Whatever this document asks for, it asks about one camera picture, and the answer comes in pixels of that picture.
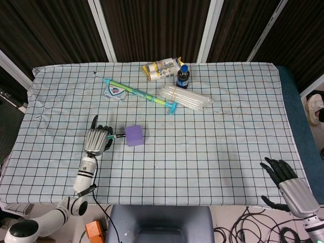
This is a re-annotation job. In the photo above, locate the green teal water pump toy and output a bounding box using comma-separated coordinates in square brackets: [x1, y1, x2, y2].
[102, 78, 180, 115]

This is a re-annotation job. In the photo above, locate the dark soda bottle blue cap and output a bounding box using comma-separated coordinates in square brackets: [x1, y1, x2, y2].
[176, 64, 190, 90]

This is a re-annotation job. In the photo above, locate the white sneaker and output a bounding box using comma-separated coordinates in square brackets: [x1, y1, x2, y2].
[306, 94, 324, 127]

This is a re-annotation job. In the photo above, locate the orange box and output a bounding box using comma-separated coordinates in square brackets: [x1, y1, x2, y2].
[85, 220, 105, 240]

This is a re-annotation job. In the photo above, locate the clear plastic tube bundle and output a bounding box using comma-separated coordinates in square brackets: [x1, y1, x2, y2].
[158, 85, 214, 111]

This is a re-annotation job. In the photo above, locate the blue padded bench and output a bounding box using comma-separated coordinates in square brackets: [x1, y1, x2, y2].
[274, 65, 324, 206]

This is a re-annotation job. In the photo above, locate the yellow white snack package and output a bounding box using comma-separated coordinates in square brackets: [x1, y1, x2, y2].
[141, 57, 187, 82]

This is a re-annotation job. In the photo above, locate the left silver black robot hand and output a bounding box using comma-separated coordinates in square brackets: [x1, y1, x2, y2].
[84, 115, 114, 156]

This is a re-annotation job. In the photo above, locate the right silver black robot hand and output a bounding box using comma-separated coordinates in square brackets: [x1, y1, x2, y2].
[260, 157, 320, 219]

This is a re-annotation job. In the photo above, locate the grey robot base cover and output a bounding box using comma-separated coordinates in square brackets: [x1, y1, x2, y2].
[105, 205, 216, 243]

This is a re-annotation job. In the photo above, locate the black floor cable tangle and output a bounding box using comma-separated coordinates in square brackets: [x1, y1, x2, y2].
[214, 205, 317, 243]

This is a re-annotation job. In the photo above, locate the checkered white tablecloth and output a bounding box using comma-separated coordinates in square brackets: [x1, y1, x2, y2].
[0, 61, 318, 209]

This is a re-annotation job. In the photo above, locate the black equipment case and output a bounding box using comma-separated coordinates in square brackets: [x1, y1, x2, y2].
[0, 86, 28, 163]

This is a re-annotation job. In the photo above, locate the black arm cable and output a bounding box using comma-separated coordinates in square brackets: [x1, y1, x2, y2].
[91, 156, 119, 243]

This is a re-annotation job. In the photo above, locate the white frame partition screen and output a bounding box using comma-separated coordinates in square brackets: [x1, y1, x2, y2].
[0, 0, 324, 97]

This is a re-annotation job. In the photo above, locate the purple foam cube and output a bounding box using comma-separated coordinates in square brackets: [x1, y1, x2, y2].
[125, 124, 145, 148]

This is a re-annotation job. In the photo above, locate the white soap bar package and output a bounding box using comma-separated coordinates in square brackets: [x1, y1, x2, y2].
[103, 84, 127, 102]

